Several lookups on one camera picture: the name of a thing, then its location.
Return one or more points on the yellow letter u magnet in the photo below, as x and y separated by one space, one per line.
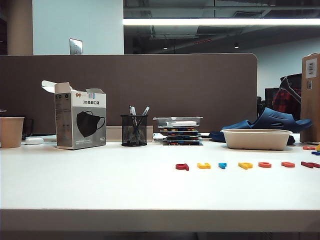
200 165

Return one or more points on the yellow letter p magnet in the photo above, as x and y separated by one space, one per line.
243 165

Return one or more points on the orange letter c magnet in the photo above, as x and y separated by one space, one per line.
262 164

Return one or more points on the flat magnet letter pack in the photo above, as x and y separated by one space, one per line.
180 130
182 138
182 143

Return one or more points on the red letter q magnet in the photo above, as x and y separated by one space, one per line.
180 166

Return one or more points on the blue letter r magnet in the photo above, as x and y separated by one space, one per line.
221 165

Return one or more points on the orange letter s magnet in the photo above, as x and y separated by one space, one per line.
287 164

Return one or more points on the brown paper cup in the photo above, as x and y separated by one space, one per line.
11 132

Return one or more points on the orange letter n magnet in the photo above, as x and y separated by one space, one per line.
309 148

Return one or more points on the dark red letter h magnet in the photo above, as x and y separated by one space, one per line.
307 163

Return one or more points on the blue letter y magnet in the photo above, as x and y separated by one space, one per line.
316 152

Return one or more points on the clear plastic package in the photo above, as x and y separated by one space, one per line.
175 122

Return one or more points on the black white pen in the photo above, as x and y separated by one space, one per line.
146 110
132 110

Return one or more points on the black mesh pen holder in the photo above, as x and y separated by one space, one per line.
134 132

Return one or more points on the brown desk partition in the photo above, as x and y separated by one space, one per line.
175 82

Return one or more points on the grey face mask box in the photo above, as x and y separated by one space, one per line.
87 120

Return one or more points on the beige pulp tray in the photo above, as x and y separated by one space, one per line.
257 140

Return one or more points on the black monitor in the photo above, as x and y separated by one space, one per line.
269 97

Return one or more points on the red plaid garment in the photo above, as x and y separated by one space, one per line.
282 100

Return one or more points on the white earbud case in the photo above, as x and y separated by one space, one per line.
33 140

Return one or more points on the black office chair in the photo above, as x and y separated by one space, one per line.
295 78

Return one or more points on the brown cardboard box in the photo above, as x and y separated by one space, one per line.
311 105

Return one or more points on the silver wall plate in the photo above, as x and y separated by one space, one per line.
75 46

